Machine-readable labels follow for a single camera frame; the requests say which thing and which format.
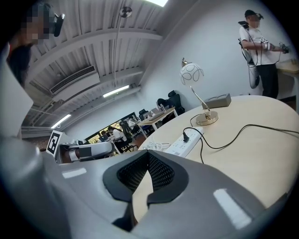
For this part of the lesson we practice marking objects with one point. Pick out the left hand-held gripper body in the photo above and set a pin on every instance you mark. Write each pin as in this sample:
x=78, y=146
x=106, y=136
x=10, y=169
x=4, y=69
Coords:
x=98, y=149

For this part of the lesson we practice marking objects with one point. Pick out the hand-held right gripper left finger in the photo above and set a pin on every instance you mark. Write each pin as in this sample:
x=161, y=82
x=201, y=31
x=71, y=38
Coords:
x=70, y=198

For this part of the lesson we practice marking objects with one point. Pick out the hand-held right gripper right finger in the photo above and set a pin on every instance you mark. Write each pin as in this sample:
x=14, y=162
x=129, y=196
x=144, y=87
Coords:
x=201, y=186

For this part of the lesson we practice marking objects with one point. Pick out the white power strip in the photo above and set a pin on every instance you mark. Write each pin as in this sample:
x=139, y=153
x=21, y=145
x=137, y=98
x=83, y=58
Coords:
x=187, y=145

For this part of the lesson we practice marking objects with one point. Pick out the white globe lamp gold base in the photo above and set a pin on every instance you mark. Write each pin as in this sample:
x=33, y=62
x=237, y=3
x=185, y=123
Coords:
x=191, y=74

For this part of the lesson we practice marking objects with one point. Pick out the black office chair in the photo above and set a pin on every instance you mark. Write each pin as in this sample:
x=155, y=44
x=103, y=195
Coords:
x=143, y=113
x=127, y=130
x=175, y=100

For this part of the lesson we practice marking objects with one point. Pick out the ceiling tube light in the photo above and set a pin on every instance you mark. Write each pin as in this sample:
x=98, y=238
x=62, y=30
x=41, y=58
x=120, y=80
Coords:
x=61, y=121
x=116, y=91

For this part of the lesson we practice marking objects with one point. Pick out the white-legged wooden desk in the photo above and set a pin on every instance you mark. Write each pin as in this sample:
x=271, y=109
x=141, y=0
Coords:
x=156, y=119

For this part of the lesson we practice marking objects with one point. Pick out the white ceiling air conditioner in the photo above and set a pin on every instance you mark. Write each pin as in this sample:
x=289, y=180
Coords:
x=74, y=82

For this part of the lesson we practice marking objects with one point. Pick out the grey box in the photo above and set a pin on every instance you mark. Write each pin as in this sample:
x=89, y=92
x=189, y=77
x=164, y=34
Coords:
x=218, y=100

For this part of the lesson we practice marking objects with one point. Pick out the round ceiling fixture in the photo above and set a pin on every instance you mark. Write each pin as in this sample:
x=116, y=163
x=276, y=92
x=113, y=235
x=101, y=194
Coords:
x=125, y=11

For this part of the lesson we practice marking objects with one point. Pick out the light wooden side table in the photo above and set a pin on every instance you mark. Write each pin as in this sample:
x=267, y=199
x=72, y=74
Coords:
x=289, y=66

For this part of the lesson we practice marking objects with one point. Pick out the ceiling panel light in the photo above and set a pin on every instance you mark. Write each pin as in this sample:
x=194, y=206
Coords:
x=158, y=2

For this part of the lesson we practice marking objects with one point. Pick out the black head-worn camera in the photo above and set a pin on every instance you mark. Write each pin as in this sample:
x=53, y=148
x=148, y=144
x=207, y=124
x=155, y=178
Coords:
x=59, y=23

